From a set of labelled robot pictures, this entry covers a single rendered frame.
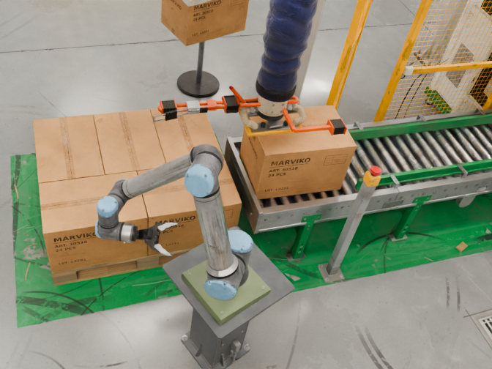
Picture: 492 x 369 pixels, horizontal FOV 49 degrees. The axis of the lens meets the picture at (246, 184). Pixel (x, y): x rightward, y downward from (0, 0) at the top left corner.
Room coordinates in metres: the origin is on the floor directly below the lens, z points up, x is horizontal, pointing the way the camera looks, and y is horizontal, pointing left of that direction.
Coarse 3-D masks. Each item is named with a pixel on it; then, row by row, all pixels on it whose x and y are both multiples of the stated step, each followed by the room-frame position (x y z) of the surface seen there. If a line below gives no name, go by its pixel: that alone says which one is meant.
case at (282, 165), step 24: (264, 120) 2.63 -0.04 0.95; (312, 120) 2.73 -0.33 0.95; (264, 144) 2.41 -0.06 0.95; (288, 144) 2.45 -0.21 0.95; (312, 144) 2.50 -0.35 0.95; (336, 144) 2.54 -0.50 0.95; (264, 168) 2.33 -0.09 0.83; (288, 168) 2.39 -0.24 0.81; (312, 168) 2.46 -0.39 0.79; (336, 168) 2.53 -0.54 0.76; (264, 192) 2.34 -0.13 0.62; (288, 192) 2.41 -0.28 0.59; (312, 192) 2.48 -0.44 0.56
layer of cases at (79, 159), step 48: (48, 144) 2.46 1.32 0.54; (96, 144) 2.54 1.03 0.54; (144, 144) 2.63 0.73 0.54; (192, 144) 2.72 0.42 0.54; (48, 192) 2.06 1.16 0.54; (96, 192) 2.14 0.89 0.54; (48, 240) 1.77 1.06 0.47; (96, 240) 1.89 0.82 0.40; (144, 240) 2.01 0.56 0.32; (192, 240) 2.15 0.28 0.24
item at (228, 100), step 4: (224, 96) 2.44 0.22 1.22; (228, 96) 2.45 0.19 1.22; (232, 96) 2.46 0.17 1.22; (224, 100) 2.39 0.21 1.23; (228, 100) 2.42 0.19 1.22; (232, 100) 2.42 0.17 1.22; (236, 100) 2.43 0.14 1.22; (224, 104) 2.38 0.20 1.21; (228, 104) 2.38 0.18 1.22; (232, 104) 2.39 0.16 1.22; (236, 104) 2.40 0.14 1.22; (228, 108) 2.37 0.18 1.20; (232, 108) 2.37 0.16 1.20; (236, 108) 2.38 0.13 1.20; (228, 112) 2.36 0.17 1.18; (232, 112) 2.37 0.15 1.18; (236, 112) 2.38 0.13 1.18
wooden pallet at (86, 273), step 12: (180, 252) 2.11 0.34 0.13; (108, 264) 1.91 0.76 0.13; (120, 264) 2.00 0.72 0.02; (132, 264) 2.01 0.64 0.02; (144, 264) 2.01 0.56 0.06; (156, 264) 2.04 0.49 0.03; (60, 276) 1.78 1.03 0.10; (72, 276) 1.81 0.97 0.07; (84, 276) 1.86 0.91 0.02; (96, 276) 1.87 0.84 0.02
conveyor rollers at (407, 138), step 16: (464, 128) 3.51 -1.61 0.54; (480, 128) 3.59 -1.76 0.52; (368, 144) 3.08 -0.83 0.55; (400, 144) 3.16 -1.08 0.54; (416, 144) 3.19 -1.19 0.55; (432, 144) 3.25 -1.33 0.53; (448, 144) 3.26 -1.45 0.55; (464, 144) 3.33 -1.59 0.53; (480, 144) 3.34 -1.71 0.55; (352, 160) 2.88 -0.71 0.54; (368, 160) 2.91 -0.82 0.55; (400, 160) 2.98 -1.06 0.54; (416, 160) 3.01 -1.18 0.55; (432, 160) 3.07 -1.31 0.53; (448, 160) 3.08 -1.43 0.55; (352, 176) 2.71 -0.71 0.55; (448, 176) 2.91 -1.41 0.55; (320, 192) 2.51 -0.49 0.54; (336, 192) 2.53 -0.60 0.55
